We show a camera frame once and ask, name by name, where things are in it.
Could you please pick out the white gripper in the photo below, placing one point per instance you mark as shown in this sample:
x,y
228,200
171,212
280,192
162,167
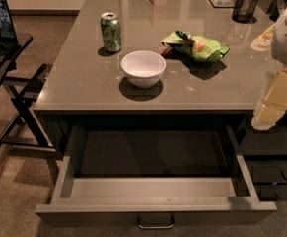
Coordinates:
x,y
274,105

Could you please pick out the grey top drawer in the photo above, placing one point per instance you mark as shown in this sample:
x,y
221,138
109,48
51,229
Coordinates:
x,y
111,176

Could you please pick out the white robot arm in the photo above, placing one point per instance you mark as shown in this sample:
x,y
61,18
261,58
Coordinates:
x,y
274,39

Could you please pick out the lower right drawers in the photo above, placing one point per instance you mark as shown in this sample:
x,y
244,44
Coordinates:
x,y
265,153

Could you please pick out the green chip bag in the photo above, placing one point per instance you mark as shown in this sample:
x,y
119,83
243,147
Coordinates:
x,y
198,48

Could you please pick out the black mesh pen cup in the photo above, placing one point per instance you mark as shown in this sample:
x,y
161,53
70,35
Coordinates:
x,y
244,10

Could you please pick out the white bowl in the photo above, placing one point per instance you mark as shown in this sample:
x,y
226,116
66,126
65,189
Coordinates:
x,y
143,68

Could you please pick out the grey cabinet counter unit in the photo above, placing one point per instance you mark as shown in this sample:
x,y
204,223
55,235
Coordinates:
x,y
86,84

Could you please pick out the green soda can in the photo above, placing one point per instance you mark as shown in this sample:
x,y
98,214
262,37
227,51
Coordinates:
x,y
111,31

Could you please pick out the black laptop stand table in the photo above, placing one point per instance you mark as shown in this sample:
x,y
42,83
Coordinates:
x,y
22,93

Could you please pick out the metal drawer handle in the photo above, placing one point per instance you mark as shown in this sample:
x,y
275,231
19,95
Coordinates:
x,y
155,221

